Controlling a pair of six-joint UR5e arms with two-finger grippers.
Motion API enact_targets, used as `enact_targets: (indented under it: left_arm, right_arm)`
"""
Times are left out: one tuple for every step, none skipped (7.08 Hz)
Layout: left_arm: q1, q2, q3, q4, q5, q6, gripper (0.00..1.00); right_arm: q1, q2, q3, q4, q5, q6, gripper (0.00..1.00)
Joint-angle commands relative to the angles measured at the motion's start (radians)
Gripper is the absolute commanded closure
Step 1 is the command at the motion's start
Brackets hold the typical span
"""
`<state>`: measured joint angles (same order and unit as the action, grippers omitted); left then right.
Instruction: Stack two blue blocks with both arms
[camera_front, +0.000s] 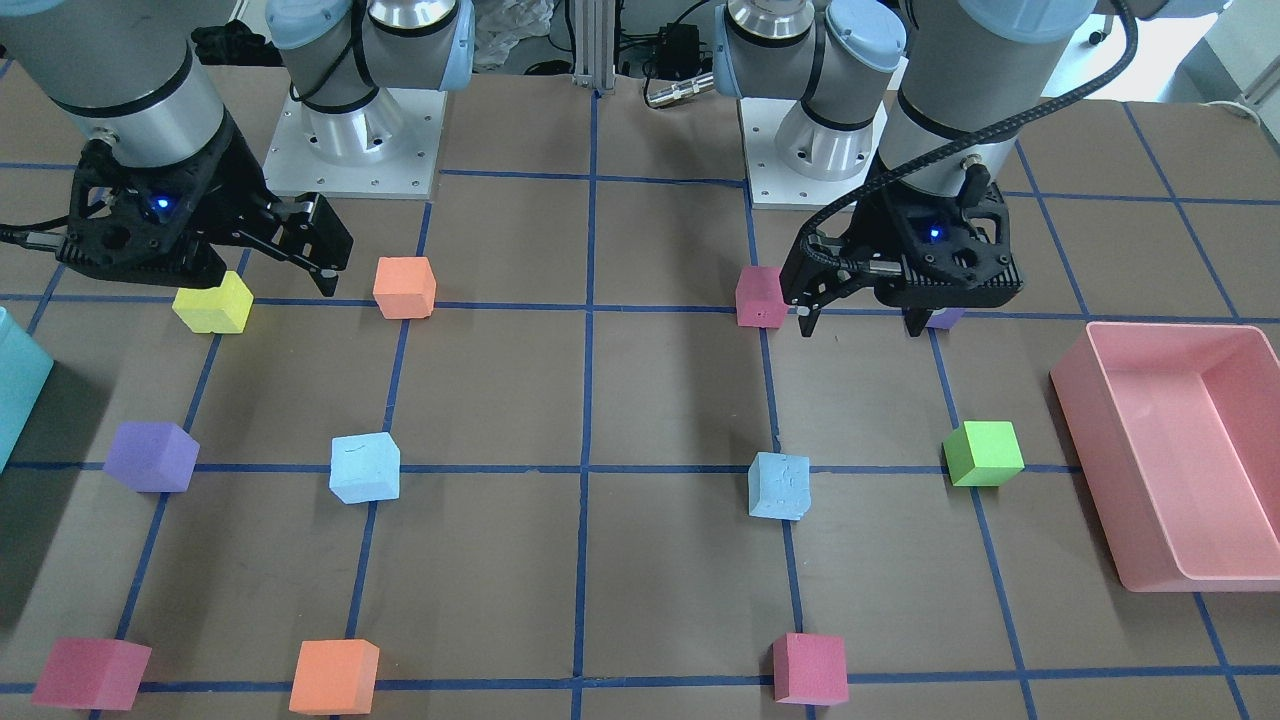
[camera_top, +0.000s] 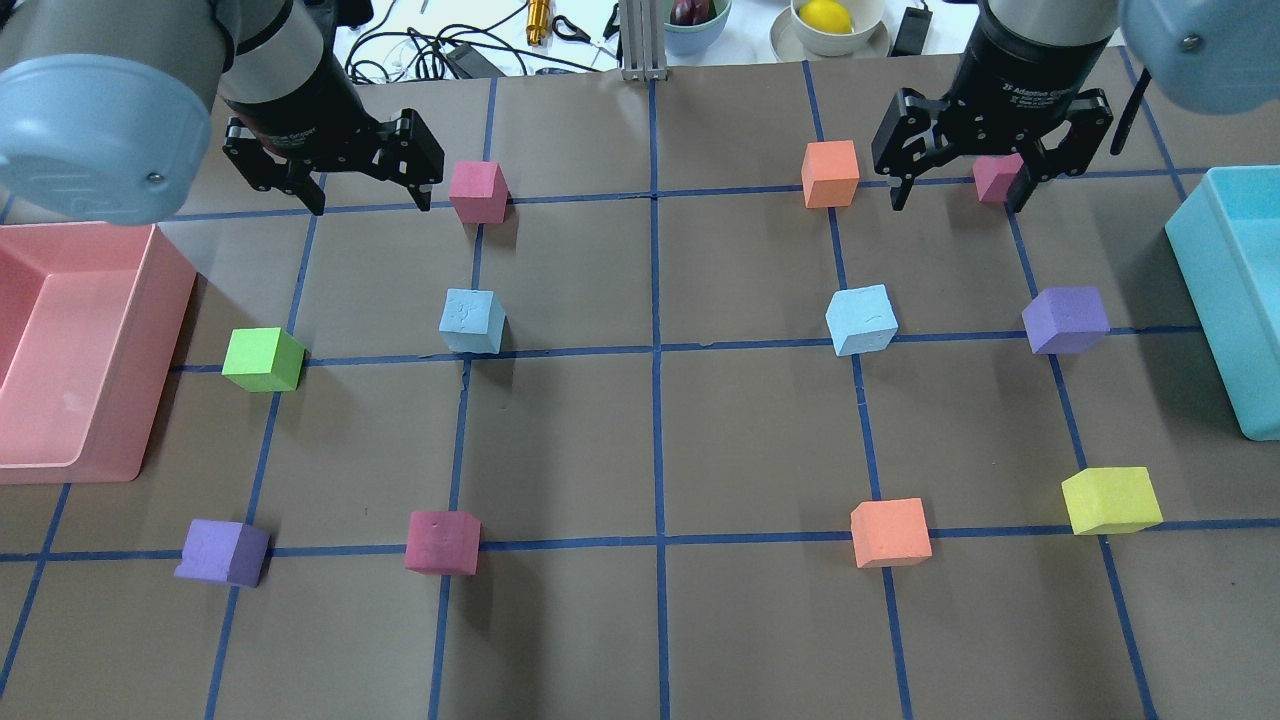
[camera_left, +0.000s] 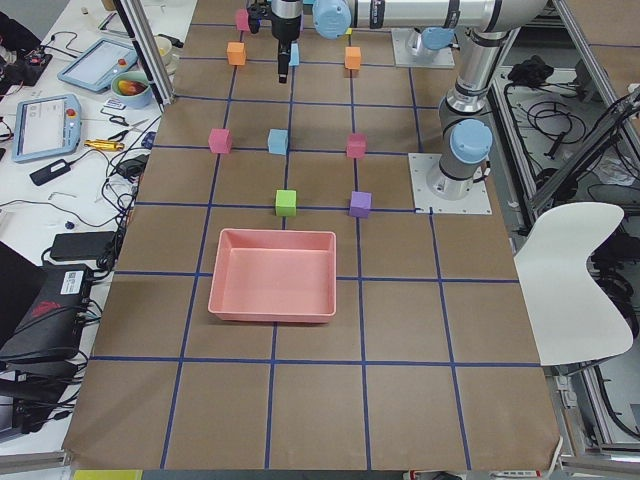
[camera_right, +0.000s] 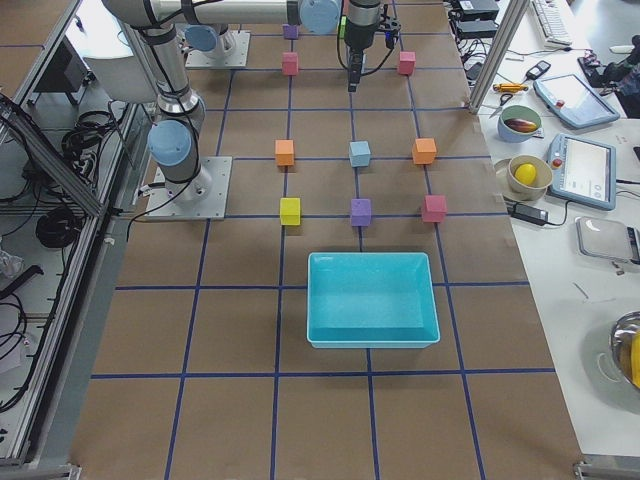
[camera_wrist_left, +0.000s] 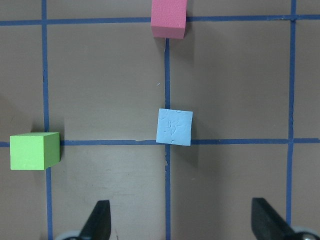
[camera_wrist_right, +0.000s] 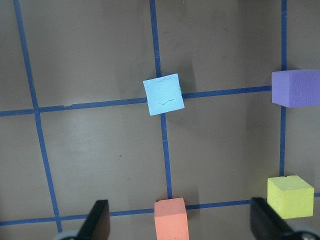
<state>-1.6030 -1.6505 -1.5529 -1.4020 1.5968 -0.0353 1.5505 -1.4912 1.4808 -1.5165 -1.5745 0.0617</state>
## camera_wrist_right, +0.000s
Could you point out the light blue foam block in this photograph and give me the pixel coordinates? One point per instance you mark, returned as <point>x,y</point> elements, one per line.
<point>163,94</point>

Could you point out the orange foam block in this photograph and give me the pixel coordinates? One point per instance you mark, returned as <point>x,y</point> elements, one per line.
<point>171,220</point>

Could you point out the yellow foam block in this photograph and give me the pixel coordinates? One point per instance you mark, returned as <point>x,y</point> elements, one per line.
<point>290,196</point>

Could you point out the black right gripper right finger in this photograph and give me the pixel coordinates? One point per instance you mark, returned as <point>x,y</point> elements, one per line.
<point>266,224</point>

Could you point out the purple foam block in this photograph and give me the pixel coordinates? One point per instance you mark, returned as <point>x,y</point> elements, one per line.
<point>296,88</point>

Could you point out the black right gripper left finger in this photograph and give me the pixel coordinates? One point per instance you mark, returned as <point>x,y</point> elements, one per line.
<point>97,224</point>

